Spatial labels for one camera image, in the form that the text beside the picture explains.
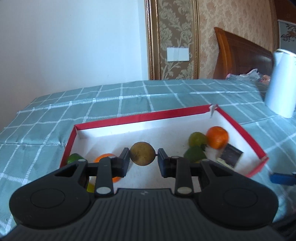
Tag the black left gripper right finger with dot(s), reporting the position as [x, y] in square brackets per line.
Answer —
[223, 196]

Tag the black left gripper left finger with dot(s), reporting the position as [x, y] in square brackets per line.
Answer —
[60, 197]

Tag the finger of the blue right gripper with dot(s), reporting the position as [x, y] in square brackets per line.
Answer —
[283, 179]

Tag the brown round longan fruit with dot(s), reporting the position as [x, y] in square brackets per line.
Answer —
[142, 153]

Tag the dark green avocado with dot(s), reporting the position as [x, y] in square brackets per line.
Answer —
[90, 188]

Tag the green plaid bed sheet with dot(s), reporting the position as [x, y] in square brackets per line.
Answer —
[33, 144]

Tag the small orange tangerine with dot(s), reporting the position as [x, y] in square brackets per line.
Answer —
[217, 137]

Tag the small green tomato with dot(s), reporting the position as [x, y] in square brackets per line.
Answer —
[197, 139]

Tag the red white shallow box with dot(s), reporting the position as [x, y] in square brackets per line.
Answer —
[169, 130]

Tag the pink floral pillow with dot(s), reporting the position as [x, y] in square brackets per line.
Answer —
[254, 75]

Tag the brown wooden headboard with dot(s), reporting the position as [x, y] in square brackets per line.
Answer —
[239, 56]

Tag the gold framed wallpaper panel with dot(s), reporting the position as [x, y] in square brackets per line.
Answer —
[172, 24]

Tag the white wall switch plate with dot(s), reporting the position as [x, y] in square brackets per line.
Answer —
[177, 54]

